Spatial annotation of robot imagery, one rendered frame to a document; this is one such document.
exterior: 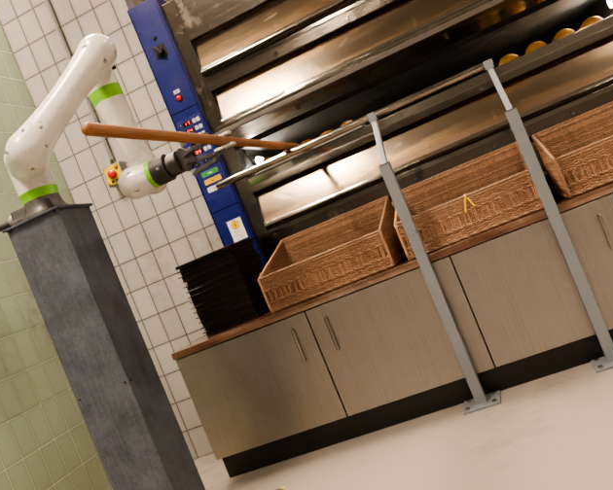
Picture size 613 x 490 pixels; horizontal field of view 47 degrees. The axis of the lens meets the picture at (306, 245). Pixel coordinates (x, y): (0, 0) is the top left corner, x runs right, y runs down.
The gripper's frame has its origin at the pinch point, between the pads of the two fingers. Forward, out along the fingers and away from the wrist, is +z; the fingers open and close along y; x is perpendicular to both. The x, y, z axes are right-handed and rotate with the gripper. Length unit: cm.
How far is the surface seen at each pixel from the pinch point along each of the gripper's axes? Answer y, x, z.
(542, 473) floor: 119, 30, 57
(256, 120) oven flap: -19, -89, -13
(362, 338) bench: 83, -48, 5
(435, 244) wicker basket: 59, -54, 44
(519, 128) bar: 32, -43, 87
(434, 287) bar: 73, -43, 39
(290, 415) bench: 102, -47, -34
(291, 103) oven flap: -19, -89, 5
